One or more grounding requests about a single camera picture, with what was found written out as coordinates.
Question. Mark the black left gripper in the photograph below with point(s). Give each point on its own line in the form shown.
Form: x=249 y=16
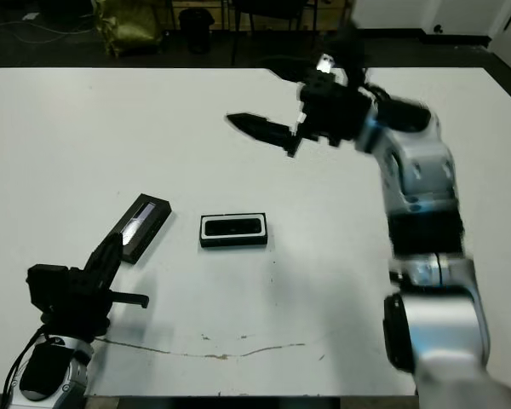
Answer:
x=85 y=304

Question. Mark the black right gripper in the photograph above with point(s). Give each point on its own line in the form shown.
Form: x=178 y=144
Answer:
x=332 y=111

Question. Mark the black box lid camera print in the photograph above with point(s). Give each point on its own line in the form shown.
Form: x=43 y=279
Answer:
x=151 y=226

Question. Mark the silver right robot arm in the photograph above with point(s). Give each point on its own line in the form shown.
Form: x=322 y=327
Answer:
x=426 y=170

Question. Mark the black box base white insert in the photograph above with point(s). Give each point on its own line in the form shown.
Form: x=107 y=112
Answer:
x=234 y=243

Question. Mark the black bin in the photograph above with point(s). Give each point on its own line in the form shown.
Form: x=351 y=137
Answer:
x=196 y=30

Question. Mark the yellow plastic bag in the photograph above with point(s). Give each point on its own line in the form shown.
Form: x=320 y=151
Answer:
x=132 y=30

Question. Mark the small black caster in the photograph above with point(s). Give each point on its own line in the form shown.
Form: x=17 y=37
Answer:
x=438 y=29

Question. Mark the white power strip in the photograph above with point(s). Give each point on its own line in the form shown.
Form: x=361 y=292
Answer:
x=30 y=17

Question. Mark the black left wrist camera housing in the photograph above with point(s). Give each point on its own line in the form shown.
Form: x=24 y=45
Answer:
x=47 y=289

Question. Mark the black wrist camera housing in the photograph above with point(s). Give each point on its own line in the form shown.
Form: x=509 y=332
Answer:
x=47 y=289
x=349 y=47

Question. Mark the black right wrist camera housing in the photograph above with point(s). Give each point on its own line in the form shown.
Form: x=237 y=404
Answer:
x=349 y=47

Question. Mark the dark table frame bar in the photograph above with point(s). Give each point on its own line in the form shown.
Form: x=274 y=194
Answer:
x=213 y=402

